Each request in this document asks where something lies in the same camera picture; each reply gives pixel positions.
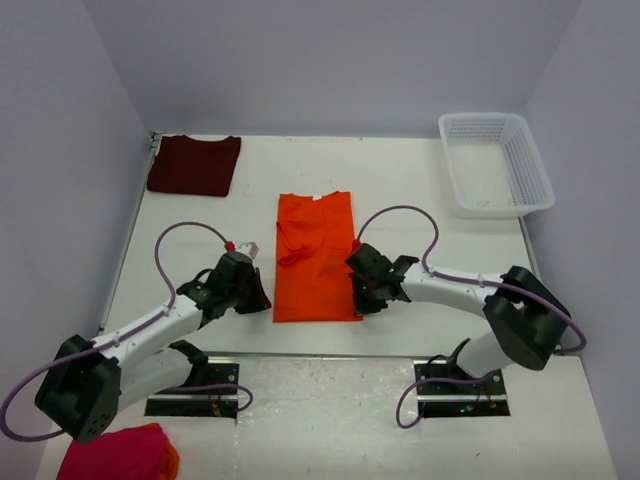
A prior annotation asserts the magenta t-shirt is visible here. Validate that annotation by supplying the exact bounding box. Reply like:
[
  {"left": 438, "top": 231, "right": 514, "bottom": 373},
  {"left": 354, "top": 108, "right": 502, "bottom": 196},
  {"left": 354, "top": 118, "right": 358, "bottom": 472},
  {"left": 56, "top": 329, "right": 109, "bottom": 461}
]
[{"left": 57, "top": 423, "right": 169, "bottom": 479}]

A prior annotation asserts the orange t-shirt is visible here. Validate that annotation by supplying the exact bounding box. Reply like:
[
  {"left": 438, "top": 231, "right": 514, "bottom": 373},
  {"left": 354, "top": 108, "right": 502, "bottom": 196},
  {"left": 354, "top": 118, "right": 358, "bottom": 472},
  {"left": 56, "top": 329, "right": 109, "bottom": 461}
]
[
  {"left": 157, "top": 440, "right": 180, "bottom": 480},
  {"left": 273, "top": 191, "right": 362, "bottom": 323}
]

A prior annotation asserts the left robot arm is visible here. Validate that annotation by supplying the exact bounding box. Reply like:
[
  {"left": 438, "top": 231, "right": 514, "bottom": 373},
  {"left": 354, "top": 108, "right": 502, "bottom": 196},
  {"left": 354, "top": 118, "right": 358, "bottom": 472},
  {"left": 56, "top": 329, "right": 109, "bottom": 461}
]
[{"left": 35, "top": 242, "right": 271, "bottom": 443}]

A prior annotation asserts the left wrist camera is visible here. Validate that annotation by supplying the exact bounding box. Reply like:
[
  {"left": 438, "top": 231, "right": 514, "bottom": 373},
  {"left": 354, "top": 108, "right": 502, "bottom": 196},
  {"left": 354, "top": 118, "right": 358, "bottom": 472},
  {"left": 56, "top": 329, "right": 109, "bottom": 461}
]
[{"left": 235, "top": 242, "right": 259, "bottom": 262}]

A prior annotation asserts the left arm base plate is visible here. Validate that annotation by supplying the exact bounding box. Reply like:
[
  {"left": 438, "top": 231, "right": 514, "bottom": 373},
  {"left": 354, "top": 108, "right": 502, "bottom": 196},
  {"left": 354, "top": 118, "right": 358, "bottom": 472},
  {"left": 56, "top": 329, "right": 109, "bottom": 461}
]
[{"left": 144, "top": 360, "right": 240, "bottom": 420}]

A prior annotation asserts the folded dark red t-shirt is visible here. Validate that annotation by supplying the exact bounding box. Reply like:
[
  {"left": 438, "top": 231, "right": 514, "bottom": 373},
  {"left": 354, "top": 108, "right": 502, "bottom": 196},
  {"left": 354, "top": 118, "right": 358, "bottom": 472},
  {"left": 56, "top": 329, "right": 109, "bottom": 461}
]
[{"left": 146, "top": 135, "right": 242, "bottom": 198}]

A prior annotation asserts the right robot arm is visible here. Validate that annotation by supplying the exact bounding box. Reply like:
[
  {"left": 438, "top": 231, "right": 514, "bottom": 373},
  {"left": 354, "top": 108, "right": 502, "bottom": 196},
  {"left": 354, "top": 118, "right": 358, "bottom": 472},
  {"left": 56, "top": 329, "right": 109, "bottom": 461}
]
[{"left": 346, "top": 243, "right": 570, "bottom": 393}]

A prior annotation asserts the orange t-shirt in pile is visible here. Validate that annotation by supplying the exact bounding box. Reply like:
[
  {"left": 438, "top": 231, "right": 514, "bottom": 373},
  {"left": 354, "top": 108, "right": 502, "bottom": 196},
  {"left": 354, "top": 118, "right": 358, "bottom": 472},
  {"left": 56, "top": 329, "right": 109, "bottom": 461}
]
[{"left": 157, "top": 440, "right": 180, "bottom": 480}]

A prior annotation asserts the white plastic basket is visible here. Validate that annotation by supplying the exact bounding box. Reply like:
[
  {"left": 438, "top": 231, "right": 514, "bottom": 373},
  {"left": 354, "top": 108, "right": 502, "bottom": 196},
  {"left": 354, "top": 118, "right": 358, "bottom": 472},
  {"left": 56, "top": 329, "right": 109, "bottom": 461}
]
[{"left": 438, "top": 112, "right": 555, "bottom": 219}]

